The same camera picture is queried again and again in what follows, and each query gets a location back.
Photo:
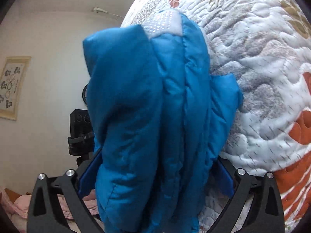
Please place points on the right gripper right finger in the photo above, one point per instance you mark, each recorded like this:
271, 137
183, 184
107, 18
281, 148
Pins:
265, 213

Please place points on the framed wall scroll picture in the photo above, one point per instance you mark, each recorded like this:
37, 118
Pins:
12, 77

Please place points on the blue quilted puffer jacket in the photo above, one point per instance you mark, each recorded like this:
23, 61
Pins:
160, 121

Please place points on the white wall device with cable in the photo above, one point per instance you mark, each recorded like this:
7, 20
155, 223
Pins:
100, 10

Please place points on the pink bedding pile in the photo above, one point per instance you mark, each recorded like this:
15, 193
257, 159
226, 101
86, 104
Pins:
47, 211

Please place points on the floral quilted bedspread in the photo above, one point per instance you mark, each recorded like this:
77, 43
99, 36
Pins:
266, 45

